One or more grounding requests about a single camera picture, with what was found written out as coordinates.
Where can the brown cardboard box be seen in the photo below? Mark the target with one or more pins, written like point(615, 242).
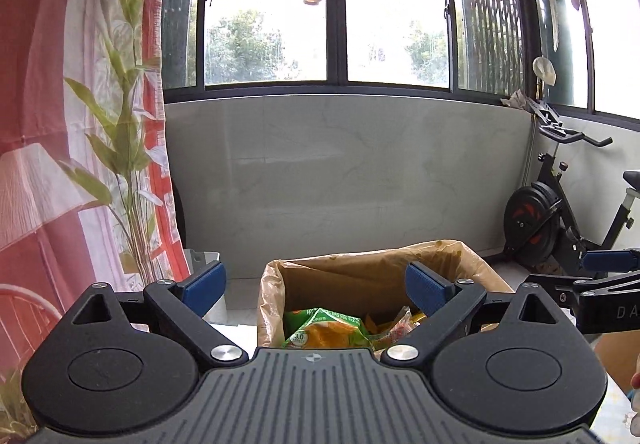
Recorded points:
point(340, 289)

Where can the white hanging bag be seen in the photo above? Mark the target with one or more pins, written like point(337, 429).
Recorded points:
point(544, 70)

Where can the pink printed curtain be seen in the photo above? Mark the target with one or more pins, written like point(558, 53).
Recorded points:
point(50, 74)

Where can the person's right hand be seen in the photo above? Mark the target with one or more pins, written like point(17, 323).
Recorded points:
point(622, 354)

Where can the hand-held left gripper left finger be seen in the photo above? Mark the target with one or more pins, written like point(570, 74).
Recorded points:
point(205, 286)

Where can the black exercise bike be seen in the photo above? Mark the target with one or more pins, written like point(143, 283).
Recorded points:
point(530, 219)

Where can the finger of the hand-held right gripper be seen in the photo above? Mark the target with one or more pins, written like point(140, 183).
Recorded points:
point(610, 260)
point(555, 289)

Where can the green snack bag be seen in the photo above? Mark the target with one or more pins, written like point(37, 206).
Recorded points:
point(325, 329)

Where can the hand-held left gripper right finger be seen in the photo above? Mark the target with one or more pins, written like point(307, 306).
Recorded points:
point(427, 289)

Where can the white waste bin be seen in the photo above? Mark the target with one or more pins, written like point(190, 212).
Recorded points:
point(200, 258)

